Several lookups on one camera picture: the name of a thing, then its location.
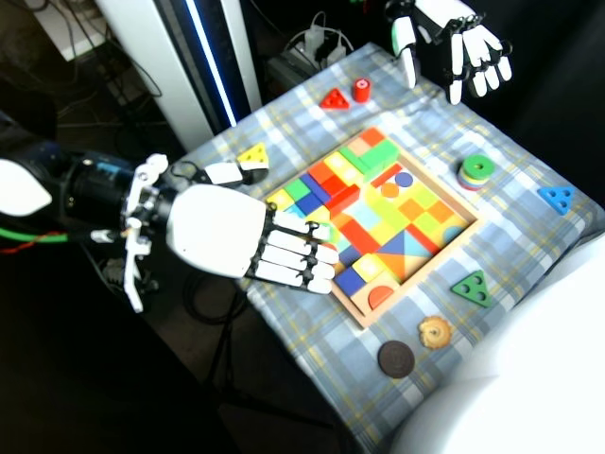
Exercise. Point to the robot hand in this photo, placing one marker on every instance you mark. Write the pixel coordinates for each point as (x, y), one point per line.
(217, 232)
(477, 42)

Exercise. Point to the yellow triangle block with holes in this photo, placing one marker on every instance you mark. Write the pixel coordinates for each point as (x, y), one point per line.
(245, 157)

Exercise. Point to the red triangle block with holes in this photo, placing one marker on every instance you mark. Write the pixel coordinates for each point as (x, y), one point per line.
(336, 107)

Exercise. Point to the blue triangle block with holes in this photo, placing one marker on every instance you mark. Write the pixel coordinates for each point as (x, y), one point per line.
(558, 197)

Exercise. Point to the green triangle block with holes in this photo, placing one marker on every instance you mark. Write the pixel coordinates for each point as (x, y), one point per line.
(457, 287)

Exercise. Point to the teal cube number 5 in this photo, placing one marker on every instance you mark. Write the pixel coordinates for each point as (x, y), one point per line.
(295, 211)

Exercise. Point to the green wooden cube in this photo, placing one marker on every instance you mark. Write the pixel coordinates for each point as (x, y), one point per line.
(298, 189)
(386, 150)
(373, 163)

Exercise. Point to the blue wooden cube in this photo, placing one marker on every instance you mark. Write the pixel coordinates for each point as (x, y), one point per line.
(312, 203)
(350, 283)

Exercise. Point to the blue long bar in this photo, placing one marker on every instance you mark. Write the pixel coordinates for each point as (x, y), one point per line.
(309, 182)

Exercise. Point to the orange-red wooden cube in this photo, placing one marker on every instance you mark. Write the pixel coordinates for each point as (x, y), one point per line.
(322, 172)

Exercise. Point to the blue plaid cloth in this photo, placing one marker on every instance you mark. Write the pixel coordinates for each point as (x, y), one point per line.
(312, 312)

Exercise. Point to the dark red wooden cube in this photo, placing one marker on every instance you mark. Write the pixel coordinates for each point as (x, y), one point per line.
(335, 185)

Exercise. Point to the red cylinder letter Q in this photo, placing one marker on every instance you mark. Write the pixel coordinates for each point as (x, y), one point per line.
(361, 94)

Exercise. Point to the black tripod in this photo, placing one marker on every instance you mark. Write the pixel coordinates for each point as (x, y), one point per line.
(222, 359)

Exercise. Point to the dark red long bar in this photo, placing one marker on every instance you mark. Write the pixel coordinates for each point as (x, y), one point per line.
(347, 197)

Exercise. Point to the yellow cube letter E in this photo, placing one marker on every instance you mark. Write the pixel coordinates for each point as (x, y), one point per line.
(338, 162)

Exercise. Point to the white charger plug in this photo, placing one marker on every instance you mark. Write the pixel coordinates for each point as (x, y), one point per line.
(313, 40)
(338, 49)

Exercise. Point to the green long bar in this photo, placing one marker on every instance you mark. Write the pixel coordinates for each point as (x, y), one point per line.
(354, 158)

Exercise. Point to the natural wood cube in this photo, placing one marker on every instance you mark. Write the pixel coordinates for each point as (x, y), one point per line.
(357, 146)

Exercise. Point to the wooden tray with printed floor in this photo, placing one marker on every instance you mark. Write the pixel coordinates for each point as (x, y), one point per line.
(427, 210)

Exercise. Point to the grey power strip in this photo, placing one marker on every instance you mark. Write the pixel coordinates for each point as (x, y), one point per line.
(288, 64)

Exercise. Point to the white column blue light strip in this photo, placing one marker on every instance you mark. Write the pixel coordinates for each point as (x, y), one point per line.
(156, 57)

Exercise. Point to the dark brown toy cookie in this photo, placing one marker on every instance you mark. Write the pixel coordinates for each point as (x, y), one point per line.
(396, 359)

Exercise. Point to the white box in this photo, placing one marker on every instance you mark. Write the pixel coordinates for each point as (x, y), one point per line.
(80, 45)

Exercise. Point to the tan toy cookie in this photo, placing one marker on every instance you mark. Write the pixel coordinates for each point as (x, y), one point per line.
(427, 338)

